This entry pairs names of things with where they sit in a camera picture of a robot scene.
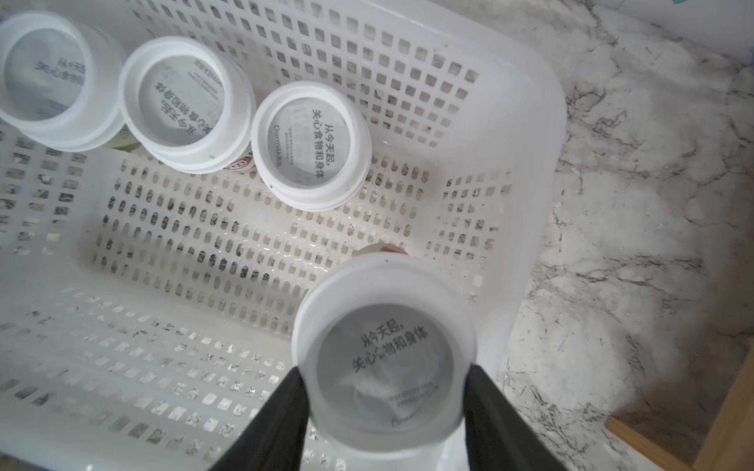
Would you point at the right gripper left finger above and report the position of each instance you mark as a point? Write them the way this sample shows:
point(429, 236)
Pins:
point(275, 438)

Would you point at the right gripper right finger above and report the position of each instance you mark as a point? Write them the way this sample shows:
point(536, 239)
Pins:
point(496, 437)

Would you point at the yogurt cup back row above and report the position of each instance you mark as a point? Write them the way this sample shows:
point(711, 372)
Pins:
point(384, 343)
point(311, 146)
point(189, 107)
point(60, 80)

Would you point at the white plastic basket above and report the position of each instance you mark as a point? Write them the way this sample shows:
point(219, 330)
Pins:
point(147, 314)

